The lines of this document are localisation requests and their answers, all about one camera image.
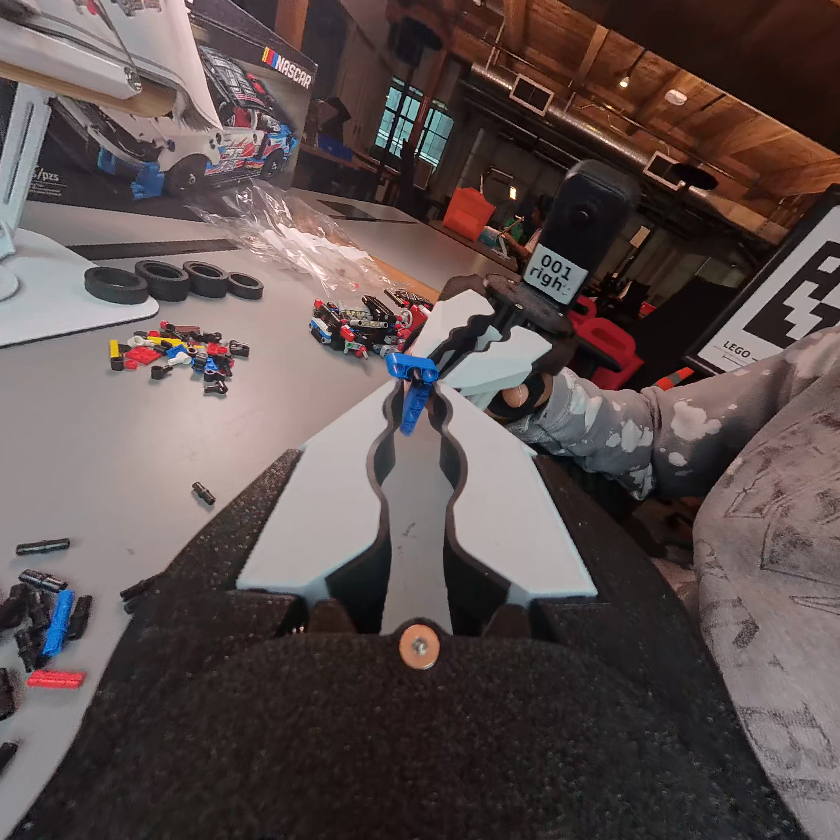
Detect toy race car box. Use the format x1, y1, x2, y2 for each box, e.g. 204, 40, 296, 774
26, 0, 319, 204

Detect partly built toy car chassis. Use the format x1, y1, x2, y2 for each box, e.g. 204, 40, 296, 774
308, 285, 434, 361

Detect long blue toy pin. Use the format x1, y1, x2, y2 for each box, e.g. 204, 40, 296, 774
41, 589, 76, 657

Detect arched window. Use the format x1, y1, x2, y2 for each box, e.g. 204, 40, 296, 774
375, 75, 455, 175

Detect white air vent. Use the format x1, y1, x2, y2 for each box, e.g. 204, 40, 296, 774
643, 151, 686, 193
511, 72, 557, 118

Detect brown cardboard box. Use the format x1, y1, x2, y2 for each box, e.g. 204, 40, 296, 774
307, 97, 355, 142

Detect person's grey printed hoodie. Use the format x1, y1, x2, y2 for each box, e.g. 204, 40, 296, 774
692, 407, 840, 840

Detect pile of black pins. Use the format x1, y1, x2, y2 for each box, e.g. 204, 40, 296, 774
0, 537, 165, 775

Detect orange plastic bin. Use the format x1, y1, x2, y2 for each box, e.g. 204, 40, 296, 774
443, 187, 496, 244

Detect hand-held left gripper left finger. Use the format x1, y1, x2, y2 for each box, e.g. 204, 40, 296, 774
235, 381, 404, 603

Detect blue toy brick beam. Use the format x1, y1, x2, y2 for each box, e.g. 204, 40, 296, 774
384, 352, 439, 435

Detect person's right forearm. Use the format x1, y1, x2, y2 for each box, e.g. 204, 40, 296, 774
505, 325, 840, 503

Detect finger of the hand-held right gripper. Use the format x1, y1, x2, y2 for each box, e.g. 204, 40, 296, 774
410, 290, 500, 379
440, 327, 553, 412

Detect grey desk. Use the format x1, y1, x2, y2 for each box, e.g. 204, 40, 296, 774
0, 187, 460, 840

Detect framed black-white marker sign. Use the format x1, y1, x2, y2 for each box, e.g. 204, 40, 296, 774
682, 190, 840, 378

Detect metal air duct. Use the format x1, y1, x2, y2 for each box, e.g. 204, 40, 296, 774
469, 62, 775, 217

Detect white book stand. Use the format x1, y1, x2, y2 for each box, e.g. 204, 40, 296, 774
0, 0, 178, 347

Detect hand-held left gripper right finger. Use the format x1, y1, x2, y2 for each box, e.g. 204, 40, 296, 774
428, 382, 599, 603

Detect pile of colourful toy bricks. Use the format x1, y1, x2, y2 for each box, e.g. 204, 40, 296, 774
108, 319, 250, 395

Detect person's right hand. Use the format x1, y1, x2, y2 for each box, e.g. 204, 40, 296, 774
484, 367, 560, 425

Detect clear plastic bags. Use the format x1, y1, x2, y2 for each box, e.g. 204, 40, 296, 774
187, 180, 395, 296

